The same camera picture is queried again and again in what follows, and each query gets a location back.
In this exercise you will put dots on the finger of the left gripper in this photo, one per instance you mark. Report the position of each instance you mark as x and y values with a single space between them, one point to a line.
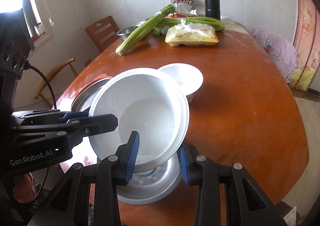
44 117
91 125

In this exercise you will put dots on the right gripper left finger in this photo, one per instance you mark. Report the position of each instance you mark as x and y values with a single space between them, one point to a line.
68 202

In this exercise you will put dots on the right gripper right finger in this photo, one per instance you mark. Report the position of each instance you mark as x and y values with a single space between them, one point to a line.
246 202

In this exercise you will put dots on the shallow steel pan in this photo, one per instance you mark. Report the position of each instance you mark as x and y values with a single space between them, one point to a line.
84 100

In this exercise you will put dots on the red instant noodle bowl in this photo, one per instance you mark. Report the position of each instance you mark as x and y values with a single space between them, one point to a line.
148 101

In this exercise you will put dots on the large steel bowl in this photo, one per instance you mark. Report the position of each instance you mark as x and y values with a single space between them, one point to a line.
151 186

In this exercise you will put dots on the person's hand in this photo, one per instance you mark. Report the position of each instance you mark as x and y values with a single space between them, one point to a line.
24 191

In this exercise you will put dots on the curved wooden armchair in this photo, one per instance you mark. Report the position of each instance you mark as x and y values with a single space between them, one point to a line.
50 76

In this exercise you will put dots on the brown wooden chair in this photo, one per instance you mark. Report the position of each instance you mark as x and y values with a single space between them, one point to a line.
103 32

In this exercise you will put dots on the celery bunch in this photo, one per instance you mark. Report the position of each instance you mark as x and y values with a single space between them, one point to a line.
140 32
169 22

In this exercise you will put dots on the small steel bowl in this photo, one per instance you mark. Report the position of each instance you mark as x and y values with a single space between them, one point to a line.
125 33

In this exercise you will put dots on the yellow noodle bag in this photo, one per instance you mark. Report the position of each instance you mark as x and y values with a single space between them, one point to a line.
191 35

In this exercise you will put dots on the pink cloth on chair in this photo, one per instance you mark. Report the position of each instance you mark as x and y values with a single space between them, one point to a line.
280 50

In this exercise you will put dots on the pink cartoon folding screen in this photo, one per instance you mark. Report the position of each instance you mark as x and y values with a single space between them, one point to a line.
306 42

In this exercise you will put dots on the black thermos flask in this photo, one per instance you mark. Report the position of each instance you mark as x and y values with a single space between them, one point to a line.
212 9

